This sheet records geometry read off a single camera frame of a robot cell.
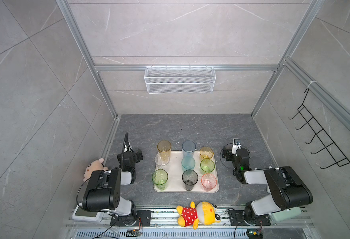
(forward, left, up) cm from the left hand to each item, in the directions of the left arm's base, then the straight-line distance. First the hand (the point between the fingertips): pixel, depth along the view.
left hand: (131, 148), depth 93 cm
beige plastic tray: (-15, -27, -5) cm, 31 cm away
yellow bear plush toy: (-38, -41, +2) cm, 56 cm away
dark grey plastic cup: (-24, -35, +10) cm, 43 cm away
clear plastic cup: (-9, -20, +2) cm, 22 cm away
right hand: (-1, -65, 0) cm, 65 cm away
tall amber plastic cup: (-5, -21, +6) cm, 23 cm away
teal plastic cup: (-10, -36, -4) cm, 37 cm away
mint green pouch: (-39, -82, -6) cm, 91 cm away
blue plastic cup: (-2, -36, +2) cm, 36 cm away
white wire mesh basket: (+39, -33, +24) cm, 56 cm away
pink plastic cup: (-21, -47, -5) cm, 51 cm away
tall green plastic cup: (-19, -18, -3) cm, 26 cm away
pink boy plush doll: (-11, +20, 0) cm, 23 cm away
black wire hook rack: (-25, -94, +27) cm, 101 cm away
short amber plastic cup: (-5, -47, +1) cm, 47 cm away
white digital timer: (-35, +19, -2) cm, 40 cm away
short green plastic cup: (-12, -47, -3) cm, 49 cm away
